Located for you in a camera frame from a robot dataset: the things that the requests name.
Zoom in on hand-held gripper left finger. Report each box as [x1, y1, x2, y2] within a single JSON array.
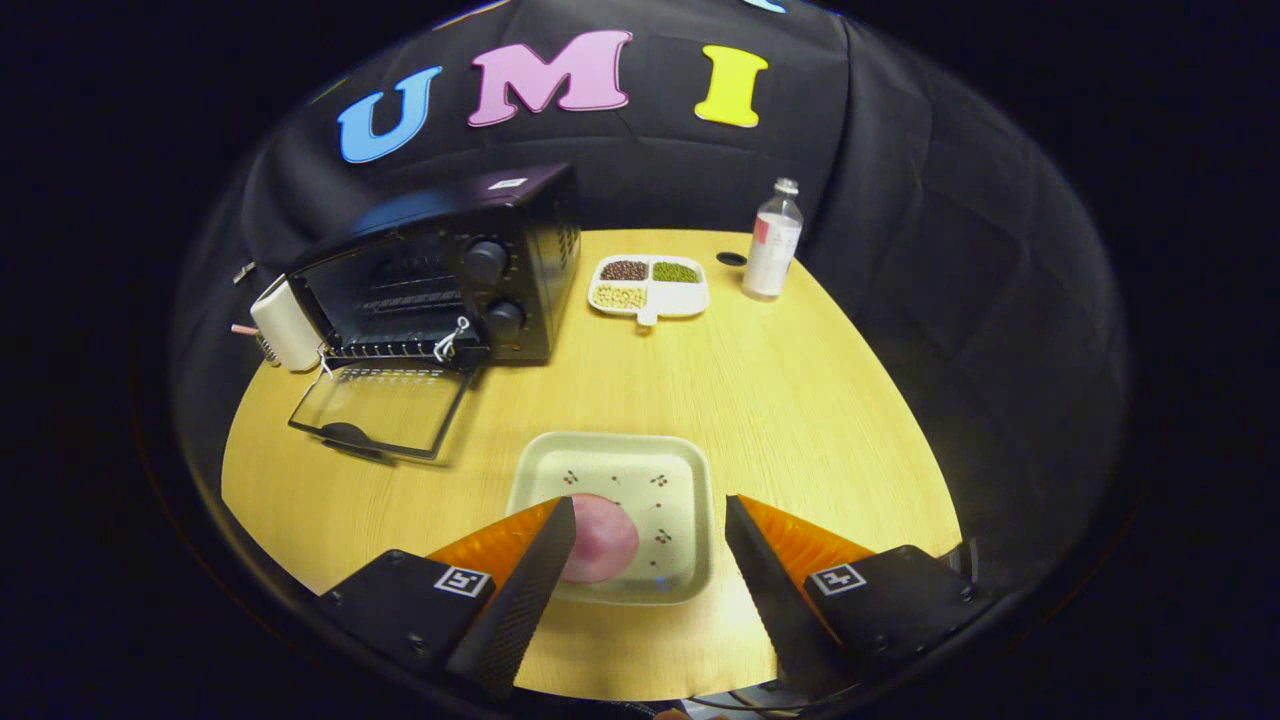
[[318, 496, 578, 701]]

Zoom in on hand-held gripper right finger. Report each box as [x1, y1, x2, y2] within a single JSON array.
[[725, 494, 1001, 701]]

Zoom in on pink round food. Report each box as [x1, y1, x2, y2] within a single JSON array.
[[560, 493, 640, 585]]

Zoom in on white square plate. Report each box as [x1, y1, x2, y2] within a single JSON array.
[[507, 432, 716, 606]]

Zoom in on black toaster oven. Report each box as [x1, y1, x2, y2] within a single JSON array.
[[288, 163, 582, 463]]

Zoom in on white pop-up toaster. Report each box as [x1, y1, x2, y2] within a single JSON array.
[[250, 276, 323, 373]]

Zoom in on white divided bean tray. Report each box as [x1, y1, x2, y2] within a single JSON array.
[[587, 254, 711, 328]]

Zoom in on clear plastic bottle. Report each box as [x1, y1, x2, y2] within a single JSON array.
[[742, 178, 804, 301]]

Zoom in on pink handled utensil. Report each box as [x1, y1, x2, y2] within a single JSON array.
[[232, 322, 281, 366]]

